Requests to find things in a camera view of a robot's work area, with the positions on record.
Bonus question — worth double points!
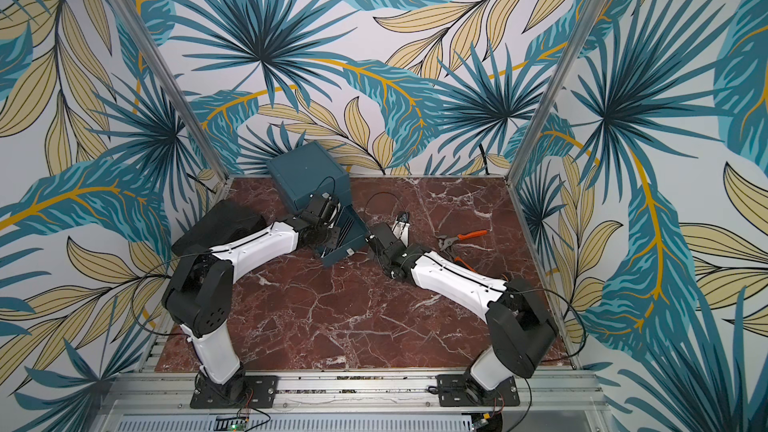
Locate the black pencil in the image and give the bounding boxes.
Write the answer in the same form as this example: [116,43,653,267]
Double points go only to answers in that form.
[337,218,355,248]

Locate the teal bottom drawer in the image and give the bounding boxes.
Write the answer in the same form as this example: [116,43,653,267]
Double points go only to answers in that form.
[317,205,368,267]

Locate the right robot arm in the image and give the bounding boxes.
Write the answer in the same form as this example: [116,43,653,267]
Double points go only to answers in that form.
[367,223,558,392]

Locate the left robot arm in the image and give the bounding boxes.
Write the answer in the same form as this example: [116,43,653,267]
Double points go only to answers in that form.
[161,193,342,388]

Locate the teal three-drawer cabinet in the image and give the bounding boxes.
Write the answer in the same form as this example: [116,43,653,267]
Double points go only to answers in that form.
[266,142,352,213]

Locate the black cloth cover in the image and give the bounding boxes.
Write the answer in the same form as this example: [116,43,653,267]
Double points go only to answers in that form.
[171,199,267,256]

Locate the green circuit board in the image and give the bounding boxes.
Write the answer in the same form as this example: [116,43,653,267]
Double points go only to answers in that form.
[213,416,249,432]

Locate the orange handled pliers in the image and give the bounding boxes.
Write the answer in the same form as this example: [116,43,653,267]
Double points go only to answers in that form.
[436,229,490,271]

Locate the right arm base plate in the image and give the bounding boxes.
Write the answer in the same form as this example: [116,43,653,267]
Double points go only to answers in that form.
[427,374,520,408]

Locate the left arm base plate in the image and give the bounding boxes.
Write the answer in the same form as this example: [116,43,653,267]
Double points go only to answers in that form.
[190,372,278,409]

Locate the aluminium front rail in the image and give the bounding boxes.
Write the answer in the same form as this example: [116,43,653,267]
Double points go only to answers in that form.
[90,368,618,431]

